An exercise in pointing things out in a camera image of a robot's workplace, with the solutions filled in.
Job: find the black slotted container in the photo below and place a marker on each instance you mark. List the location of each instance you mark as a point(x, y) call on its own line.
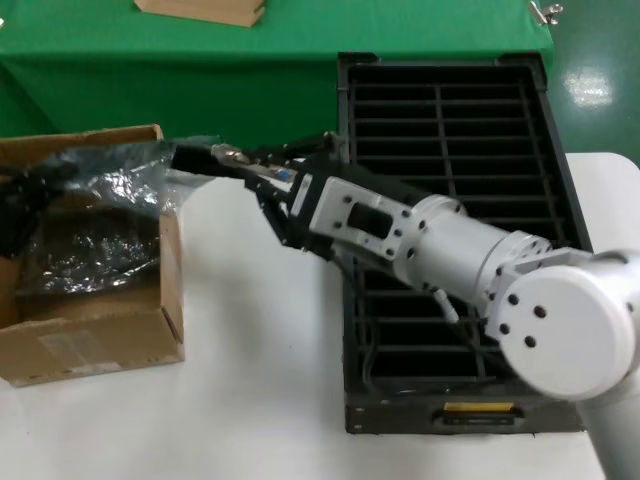
point(500, 125)

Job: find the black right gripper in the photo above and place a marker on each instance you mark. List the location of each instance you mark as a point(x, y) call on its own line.
point(370, 175)

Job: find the bagged graphics card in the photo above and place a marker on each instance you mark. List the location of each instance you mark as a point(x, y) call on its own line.
point(100, 250)

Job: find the green tablecloth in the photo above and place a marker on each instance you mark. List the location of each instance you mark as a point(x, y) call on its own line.
point(200, 90)

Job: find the open brown cardboard box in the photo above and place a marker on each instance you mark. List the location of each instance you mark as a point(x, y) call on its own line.
point(100, 340)

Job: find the wooden block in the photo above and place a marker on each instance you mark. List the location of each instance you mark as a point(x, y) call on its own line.
point(200, 12)

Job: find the graphics card with metal bracket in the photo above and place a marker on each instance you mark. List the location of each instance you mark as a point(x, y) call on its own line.
point(200, 162)

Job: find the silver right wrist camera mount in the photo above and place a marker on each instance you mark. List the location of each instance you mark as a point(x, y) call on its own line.
point(340, 200)

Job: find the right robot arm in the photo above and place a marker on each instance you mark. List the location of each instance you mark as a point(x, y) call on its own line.
point(565, 320)

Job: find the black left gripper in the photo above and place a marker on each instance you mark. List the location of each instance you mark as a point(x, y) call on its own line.
point(12, 210)

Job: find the metal binder clip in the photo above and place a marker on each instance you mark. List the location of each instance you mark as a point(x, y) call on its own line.
point(542, 12)

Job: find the translucent antistatic bag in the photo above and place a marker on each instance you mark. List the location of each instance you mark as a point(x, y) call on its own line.
point(125, 180)

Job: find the yellow container label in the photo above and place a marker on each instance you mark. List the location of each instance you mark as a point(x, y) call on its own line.
point(477, 408)

